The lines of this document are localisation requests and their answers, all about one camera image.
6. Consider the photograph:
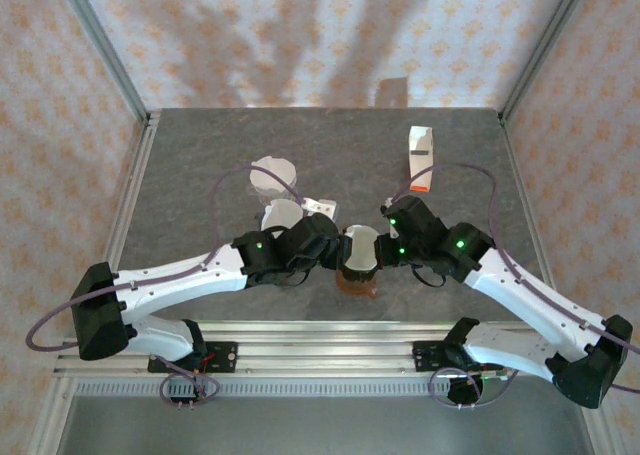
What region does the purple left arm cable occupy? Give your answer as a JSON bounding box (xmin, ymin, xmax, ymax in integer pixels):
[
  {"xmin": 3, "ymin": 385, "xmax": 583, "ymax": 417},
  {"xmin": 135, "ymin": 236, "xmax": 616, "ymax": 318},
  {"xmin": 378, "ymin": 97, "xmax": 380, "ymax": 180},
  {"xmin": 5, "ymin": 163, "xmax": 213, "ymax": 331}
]
[{"xmin": 25, "ymin": 163, "xmax": 307, "ymax": 352}]

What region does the orange transparent coffee dripper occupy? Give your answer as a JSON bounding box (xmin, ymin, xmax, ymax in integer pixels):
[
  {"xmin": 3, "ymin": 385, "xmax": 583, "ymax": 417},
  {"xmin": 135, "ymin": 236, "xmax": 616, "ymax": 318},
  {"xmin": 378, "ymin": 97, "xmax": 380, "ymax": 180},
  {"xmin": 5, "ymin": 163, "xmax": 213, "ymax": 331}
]
[{"xmin": 336, "ymin": 274, "xmax": 380, "ymax": 300}]

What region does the clear plastic coffee dripper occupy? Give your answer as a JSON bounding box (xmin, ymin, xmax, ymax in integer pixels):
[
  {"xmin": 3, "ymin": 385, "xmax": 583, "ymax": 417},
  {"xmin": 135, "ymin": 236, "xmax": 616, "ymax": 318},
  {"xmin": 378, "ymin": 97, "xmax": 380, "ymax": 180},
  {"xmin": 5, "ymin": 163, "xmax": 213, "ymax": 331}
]
[{"xmin": 247, "ymin": 157, "xmax": 300, "ymax": 207}]

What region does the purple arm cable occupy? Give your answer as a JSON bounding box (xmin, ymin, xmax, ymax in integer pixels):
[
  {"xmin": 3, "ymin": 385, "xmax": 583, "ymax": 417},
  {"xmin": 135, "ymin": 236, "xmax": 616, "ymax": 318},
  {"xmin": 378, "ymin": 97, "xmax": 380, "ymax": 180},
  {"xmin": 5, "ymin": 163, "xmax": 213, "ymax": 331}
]
[
  {"xmin": 25, "ymin": 163, "xmax": 307, "ymax": 352},
  {"xmin": 392, "ymin": 162, "xmax": 640, "ymax": 395}
]

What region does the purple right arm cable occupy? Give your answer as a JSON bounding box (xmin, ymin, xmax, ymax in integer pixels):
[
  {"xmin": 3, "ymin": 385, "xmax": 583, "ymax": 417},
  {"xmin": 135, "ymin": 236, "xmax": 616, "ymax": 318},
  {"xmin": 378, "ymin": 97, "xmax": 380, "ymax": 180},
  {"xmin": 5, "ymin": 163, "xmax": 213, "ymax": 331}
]
[{"xmin": 392, "ymin": 162, "xmax": 640, "ymax": 395}]

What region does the grey slotted cable duct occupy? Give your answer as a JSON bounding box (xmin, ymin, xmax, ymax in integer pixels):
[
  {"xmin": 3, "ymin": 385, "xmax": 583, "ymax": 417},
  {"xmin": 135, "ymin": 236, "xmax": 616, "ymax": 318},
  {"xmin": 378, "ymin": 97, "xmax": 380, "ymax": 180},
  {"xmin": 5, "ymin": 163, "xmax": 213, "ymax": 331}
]
[{"xmin": 74, "ymin": 378, "xmax": 451, "ymax": 399}]

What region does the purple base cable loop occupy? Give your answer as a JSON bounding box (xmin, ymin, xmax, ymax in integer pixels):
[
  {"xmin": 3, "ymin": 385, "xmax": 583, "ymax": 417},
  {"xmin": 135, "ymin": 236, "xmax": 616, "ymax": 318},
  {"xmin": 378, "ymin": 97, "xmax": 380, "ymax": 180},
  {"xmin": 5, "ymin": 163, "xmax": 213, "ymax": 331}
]
[
  {"xmin": 158, "ymin": 367, "xmax": 225, "ymax": 410},
  {"xmin": 428, "ymin": 366, "xmax": 509, "ymax": 409}
]

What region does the white orange-ended filter box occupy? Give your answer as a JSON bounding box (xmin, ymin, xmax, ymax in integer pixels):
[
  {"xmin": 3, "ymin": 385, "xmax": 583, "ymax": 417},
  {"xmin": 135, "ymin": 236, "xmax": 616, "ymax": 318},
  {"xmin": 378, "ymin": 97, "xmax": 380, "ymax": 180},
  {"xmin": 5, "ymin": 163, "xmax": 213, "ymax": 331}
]
[{"xmin": 407, "ymin": 124, "xmax": 435, "ymax": 194}]

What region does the aluminium frame post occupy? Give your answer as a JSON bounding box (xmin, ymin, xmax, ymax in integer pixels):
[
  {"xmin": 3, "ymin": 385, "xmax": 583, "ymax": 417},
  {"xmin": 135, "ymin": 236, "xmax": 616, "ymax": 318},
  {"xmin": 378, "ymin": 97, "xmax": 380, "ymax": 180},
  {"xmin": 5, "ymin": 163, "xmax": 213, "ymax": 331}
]
[
  {"xmin": 53, "ymin": 0, "xmax": 153, "ymax": 122},
  {"xmin": 498, "ymin": 0, "xmax": 597, "ymax": 121}
]

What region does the aluminium table side rail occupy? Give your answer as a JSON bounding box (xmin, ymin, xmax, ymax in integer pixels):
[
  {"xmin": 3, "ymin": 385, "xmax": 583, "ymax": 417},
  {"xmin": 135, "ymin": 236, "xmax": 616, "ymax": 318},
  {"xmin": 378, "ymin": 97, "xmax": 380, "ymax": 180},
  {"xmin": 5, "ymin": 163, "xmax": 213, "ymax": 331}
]
[
  {"xmin": 92, "ymin": 110, "xmax": 162, "ymax": 310},
  {"xmin": 498, "ymin": 110, "xmax": 571, "ymax": 336}
]

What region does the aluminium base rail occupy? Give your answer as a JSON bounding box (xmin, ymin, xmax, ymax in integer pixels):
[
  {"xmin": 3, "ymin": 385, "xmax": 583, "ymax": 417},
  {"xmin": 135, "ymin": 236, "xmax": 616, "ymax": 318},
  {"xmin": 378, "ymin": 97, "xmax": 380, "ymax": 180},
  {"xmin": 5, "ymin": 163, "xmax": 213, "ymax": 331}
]
[{"xmin": 53, "ymin": 321, "xmax": 601, "ymax": 376}]

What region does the dark green coffee dripper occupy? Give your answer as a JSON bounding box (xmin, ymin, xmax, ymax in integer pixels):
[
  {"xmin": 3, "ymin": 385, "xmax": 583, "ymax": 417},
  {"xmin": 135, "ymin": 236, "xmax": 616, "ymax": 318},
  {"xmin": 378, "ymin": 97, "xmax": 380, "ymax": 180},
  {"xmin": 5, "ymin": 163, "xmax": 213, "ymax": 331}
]
[{"xmin": 342, "ymin": 263, "xmax": 379, "ymax": 284}]

